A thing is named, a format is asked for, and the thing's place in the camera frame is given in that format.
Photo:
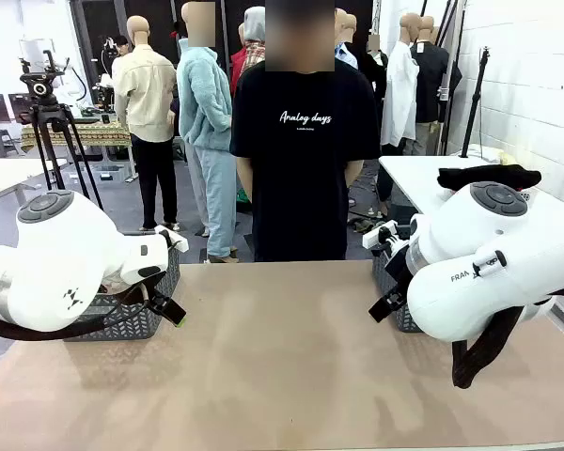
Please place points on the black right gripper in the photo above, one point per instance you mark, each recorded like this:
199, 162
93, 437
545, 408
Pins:
399, 268

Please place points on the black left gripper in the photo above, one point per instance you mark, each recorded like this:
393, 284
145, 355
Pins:
157, 291

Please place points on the person's left forearm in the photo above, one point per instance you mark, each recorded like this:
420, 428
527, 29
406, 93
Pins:
355, 171

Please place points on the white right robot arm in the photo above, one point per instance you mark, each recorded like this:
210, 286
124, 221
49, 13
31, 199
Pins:
498, 244

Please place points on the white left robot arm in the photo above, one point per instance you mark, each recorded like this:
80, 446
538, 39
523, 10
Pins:
51, 253

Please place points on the person's right forearm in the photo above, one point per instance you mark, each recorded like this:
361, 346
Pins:
245, 178

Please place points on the grey plastic lattice basket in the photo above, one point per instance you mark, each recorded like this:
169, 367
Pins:
385, 282
136, 324

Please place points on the white side table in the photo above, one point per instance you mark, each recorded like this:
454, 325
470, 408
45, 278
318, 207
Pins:
9, 174
413, 178

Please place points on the person in black T-shirt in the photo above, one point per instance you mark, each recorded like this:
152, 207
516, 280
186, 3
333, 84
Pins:
301, 178

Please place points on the black cloth bundle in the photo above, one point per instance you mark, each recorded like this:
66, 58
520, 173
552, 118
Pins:
489, 176

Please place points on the mannequin in blue fleece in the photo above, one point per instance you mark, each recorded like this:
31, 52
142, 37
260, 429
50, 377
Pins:
207, 122

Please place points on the table with patterned cloth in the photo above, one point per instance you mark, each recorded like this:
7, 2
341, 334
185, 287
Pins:
75, 134

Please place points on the mannequin in cream shirt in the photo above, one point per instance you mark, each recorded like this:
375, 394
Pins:
145, 103

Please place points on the mannequin in white coat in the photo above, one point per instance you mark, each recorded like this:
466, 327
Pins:
399, 94

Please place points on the black light stand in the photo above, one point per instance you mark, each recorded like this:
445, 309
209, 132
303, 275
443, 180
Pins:
474, 103

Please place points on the mannequin in black shirt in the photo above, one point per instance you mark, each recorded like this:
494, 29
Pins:
430, 80

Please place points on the grey plastic stool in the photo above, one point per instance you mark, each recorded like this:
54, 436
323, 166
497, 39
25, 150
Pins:
0, 141

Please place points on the mannequin in blue shirt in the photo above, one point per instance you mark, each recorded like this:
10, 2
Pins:
345, 51

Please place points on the background person black hair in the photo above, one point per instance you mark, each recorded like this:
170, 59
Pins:
121, 44

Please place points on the mannequin with grey hood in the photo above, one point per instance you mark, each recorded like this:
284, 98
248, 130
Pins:
251, 42

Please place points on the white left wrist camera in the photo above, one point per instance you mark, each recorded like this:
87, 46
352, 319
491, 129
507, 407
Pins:
176, 243

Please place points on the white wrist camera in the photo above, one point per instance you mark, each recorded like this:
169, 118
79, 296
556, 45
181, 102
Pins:
376, 237
176, 243

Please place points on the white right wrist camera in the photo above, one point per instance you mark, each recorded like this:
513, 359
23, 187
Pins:
376, 237

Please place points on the black camera tripod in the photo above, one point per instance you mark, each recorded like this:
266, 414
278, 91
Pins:
51, 117

